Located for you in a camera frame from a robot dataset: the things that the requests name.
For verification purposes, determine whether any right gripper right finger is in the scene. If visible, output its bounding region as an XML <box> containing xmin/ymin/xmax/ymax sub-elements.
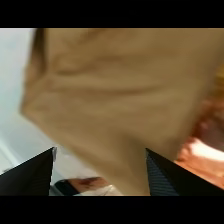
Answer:
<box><xmin>145</xmin><ymin>148</ymin><xmax>224</xmax><ymax>197</ymax></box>

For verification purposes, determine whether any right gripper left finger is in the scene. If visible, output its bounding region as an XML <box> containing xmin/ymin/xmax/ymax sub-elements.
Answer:
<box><xmin>0</xmin><ymin>146</ymin><xmax>56</xmax><ymax>197</ymax></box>

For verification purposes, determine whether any brown shirt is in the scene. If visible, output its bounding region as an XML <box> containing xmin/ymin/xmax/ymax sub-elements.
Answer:
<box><xmin>19</xmin><ymin>27</ymin><xmax>224</xmax><ymax>197</ymax></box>

